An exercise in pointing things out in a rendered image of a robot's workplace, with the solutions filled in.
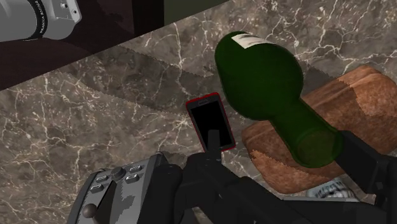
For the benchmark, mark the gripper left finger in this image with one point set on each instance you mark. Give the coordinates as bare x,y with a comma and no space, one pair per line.
214,186

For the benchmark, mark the white patterned flat object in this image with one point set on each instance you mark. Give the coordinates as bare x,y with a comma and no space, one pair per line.
330,189

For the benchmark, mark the dark green glass bottle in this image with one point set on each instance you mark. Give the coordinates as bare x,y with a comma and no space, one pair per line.
260,83

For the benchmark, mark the red smartphone with black screen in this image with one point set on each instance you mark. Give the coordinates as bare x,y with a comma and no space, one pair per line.
207,115

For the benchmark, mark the grey remote control with buttons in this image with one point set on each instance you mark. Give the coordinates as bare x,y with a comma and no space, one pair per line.
124,198

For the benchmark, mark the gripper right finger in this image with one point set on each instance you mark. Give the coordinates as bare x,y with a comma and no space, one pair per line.
372,173

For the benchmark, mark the brown bread loaf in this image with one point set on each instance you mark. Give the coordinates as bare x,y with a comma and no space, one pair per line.
372,102

